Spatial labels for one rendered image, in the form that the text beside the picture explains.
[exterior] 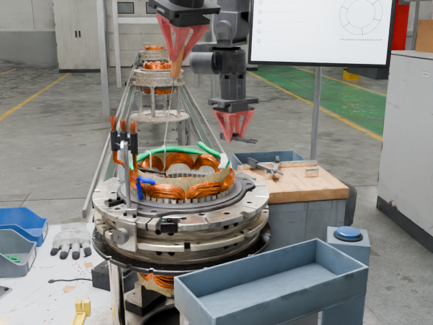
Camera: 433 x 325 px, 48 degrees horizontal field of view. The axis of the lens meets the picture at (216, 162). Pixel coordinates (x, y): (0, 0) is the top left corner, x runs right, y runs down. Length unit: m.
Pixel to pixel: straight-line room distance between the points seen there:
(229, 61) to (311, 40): 0.82
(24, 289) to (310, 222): 0.69
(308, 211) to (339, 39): 0.95
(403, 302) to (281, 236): 1.81
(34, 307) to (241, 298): 0.62
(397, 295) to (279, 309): 2.21
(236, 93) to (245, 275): 0.48
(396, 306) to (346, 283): 2.04
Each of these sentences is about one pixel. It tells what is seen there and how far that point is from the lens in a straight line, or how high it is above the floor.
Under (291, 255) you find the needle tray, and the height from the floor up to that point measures 1.05.
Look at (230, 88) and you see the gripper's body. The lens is 1.08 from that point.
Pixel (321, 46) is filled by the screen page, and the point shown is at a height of 1.30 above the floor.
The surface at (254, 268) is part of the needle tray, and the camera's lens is 0.72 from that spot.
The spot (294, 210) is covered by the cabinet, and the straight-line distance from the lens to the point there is 1.00.
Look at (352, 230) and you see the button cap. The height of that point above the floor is 1.04.
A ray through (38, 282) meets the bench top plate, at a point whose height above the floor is 0.78.
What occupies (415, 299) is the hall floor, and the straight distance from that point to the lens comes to 2.82.
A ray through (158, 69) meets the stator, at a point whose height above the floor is 1.11.
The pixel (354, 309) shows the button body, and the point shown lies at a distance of 0.91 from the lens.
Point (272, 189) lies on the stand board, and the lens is 0.99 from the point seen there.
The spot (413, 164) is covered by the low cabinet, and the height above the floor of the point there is 0.49.
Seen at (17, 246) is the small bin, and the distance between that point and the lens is 1.44.
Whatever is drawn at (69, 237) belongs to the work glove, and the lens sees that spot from 1.45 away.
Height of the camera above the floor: 1.39
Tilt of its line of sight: 16 degrees down
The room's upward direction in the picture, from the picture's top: straight up
